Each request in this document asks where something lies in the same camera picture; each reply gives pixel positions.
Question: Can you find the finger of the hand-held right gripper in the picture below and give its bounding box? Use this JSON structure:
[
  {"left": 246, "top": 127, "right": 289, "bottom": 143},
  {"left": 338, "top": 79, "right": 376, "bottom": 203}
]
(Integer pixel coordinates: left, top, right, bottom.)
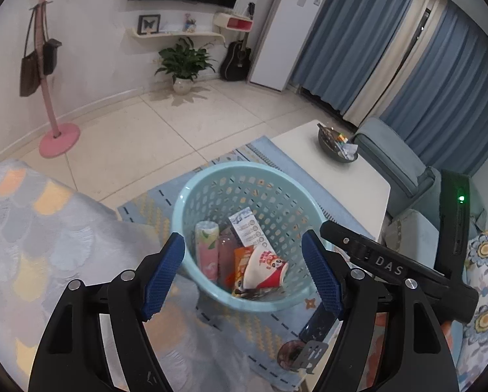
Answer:
[{"left": 320, "top": 220, "right": 375, "bottom": 260}]

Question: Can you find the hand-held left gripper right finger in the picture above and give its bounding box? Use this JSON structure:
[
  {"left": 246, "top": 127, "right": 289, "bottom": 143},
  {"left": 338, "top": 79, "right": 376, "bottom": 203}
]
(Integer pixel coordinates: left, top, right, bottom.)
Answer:
[{"left": 301, "top": 230, "right": 459, "bottom": 392}]

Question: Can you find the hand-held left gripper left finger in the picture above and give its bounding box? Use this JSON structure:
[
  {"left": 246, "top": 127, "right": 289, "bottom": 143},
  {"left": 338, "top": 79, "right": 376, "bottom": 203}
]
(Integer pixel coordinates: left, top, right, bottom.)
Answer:
[{"left": 28, "top": 232, "right": 186, "bottom": 392}]

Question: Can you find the pink floral can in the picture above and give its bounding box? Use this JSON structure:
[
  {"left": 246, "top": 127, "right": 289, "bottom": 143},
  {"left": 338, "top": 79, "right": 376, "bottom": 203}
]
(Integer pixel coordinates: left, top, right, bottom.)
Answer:
[{"left": 195, "top": 220, "right": 221, "bottom": 282}]

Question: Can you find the red paper cup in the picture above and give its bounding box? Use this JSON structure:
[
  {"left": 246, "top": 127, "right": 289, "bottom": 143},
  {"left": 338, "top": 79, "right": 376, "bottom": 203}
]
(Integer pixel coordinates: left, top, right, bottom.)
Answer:
[{"left": 238, "top": 246, "right": 289, "bottom": 292}]

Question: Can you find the pink plastic bottle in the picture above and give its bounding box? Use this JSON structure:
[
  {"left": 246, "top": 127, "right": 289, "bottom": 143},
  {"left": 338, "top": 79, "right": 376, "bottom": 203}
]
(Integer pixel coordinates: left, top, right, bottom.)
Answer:
[{"left": 217, "top": 229, "right": 238, "bottom": 283}]

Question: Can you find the orange snack packet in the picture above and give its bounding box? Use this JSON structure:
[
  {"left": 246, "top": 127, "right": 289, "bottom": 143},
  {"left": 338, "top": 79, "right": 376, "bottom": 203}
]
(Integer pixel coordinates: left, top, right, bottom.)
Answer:
[{"left": 226, "top": 246, "right": 255, "bottom": 290}]

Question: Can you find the blue and white milk carton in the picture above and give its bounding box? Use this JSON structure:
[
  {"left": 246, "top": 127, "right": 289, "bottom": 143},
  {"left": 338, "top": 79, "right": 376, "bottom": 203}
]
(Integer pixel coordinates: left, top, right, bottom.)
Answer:
[{"left": 228, "top": 208, "right": 274, "bottom": 254}]

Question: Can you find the light blue plastic basket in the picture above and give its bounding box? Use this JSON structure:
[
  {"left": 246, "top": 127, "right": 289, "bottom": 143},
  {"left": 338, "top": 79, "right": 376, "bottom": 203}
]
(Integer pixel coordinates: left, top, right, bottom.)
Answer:
[{"left": 171, "top": 161, "right": 334, "bottom": 313}]

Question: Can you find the black shoulder bag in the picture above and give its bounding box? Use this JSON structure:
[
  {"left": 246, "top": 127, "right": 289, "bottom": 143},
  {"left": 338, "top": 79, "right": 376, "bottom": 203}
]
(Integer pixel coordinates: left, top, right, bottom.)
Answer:
[{"left": 43, "top": 39, "right": 62, "bottom": 76}]

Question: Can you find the white coffee table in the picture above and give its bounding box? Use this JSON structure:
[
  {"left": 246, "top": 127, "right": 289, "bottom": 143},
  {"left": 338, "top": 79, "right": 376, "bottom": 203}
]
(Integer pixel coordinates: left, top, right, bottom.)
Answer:
[{"left": 270, "top": 120, "right": 392, "bottom": 241}]

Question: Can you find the brown round object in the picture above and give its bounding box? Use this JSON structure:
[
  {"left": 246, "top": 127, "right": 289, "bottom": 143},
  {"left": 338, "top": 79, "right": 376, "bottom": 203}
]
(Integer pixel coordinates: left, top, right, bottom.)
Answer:
[{"left": 277, "top": 340, "right": 308, "bottom": 369}]

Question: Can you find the orange floor mat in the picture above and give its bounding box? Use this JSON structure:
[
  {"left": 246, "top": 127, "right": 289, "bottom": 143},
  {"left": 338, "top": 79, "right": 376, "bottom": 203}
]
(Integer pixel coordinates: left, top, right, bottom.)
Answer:
[{"left": 364, "top": 322, "right": 392, "bottom": 392}]

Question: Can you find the dark round bowl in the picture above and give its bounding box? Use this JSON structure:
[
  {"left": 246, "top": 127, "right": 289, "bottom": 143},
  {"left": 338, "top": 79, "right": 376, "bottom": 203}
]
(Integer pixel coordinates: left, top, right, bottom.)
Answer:
[{"left": 317, "top": 123, "right": 359, "bottom": 164}]

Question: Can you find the teal fabric sofa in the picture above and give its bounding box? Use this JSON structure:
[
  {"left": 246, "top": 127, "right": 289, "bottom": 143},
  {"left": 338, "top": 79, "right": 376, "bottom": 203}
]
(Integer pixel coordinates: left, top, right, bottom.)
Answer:
[{"left": 352, "top": 116, "right": 488, "bottom": 262}]

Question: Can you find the floral cushion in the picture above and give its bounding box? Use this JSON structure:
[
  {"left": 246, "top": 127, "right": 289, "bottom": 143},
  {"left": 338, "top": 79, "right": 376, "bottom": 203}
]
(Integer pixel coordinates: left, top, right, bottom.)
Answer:
[{"left": 458, "top": 229, "right": 488, "bottom": 392}]

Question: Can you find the grey patterned tablecloth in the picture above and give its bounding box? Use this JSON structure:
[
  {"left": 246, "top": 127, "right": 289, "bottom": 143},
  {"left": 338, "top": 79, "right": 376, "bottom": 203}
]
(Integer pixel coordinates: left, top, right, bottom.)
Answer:
[{"left": 0, "top": 159, "right": 253, "bottom": 392}]

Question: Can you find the blue curtain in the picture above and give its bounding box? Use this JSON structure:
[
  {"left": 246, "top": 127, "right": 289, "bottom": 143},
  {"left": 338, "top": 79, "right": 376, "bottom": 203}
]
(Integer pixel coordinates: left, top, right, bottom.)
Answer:
[
  {"left": 380, "top": 4, "right": 488, "bottom": 180},
  {"left": 289, "top": 0, "right": 420, "bottom": 112}
]

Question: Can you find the cream curtain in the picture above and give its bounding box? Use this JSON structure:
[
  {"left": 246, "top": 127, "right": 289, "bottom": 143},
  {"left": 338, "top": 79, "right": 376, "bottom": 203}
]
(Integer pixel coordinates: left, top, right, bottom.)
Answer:
[{"left": 342, "top": 0, "right": 449, "bottom": 125}]

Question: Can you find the black acoustic guitar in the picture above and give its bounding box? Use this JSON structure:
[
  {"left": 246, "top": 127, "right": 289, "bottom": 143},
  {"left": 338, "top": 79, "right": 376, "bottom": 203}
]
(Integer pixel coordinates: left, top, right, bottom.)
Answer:
[{"left": 220, "top": 2, "right": 256, "bottom": 81}]

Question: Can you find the white standing air conditioner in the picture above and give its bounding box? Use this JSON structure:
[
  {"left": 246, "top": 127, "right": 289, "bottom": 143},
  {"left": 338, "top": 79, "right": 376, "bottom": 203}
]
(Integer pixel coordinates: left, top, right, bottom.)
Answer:
[{"left": 248, "top": 0, "right": 334, "bottom": 91}]

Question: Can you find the pink coat rack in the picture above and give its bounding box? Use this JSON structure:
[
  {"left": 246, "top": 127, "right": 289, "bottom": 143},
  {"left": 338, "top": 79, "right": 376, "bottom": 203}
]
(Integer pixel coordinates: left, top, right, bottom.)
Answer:
[{"left": 28, "top": 0, "right": 81, "bottom": 158}]

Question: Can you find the green potted plant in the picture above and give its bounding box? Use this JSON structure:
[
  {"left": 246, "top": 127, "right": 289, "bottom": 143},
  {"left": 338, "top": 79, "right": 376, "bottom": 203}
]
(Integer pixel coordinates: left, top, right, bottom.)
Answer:
[{"left": 155, "top": 37, "right": 217, "bottom": 94}]

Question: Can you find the brown tote bag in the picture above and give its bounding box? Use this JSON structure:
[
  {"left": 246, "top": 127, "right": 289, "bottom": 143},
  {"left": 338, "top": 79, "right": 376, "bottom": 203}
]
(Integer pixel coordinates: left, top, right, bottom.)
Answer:
[{"left": 20, "top": 6, "right": 41, "bottom": 98}]

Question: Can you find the framed butterfly picture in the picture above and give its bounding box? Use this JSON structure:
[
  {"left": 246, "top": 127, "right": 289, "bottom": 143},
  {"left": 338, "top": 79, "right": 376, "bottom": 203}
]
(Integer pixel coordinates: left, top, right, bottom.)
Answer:
[{"left": 138, "top": 14, "right": 161, "bottom": 34}]

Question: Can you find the black stand with metal bracket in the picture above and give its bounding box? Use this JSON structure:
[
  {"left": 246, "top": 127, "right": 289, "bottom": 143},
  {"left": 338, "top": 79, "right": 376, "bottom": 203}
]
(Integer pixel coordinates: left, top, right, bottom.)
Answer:
[{"left": 291, "top": 306, "right": 338, "bottom": 375}]

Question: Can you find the white and red wall box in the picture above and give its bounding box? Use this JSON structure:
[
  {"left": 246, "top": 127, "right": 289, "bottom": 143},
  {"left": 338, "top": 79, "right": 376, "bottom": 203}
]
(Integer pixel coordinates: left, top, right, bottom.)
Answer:
[{"left": 213, "top": 12, "right": 255, "bottom": 32}]

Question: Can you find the short curved white wall shelf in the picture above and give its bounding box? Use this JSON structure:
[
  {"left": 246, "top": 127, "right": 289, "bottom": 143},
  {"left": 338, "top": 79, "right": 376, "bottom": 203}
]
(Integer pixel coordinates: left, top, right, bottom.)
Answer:
[{"left": 125, "top": 28, "right": 224, "bottom": 44}]

